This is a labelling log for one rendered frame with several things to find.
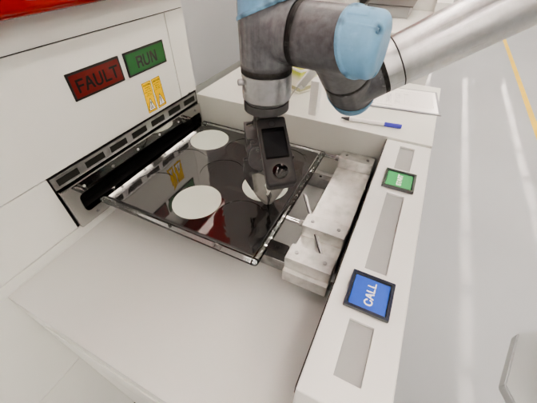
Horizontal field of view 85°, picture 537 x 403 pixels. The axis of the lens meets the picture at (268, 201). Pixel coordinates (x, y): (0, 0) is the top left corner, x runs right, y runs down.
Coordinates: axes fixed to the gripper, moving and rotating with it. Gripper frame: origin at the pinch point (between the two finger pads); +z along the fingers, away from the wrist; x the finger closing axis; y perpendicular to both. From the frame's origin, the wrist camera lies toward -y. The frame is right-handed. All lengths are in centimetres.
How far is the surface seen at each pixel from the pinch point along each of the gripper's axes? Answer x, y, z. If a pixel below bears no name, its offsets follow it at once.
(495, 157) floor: -199, 119, 91
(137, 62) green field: 24.2, 27.6, -18.6
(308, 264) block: -4.3, -15.3, 0.5
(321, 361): -1.1, -31.3, -4.7
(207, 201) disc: 12.2, 3.3, 1.2
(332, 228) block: -10.5, -8.3, 0.5
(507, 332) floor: -107, -4, 91
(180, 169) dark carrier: 18.4, 15.5, 1.4
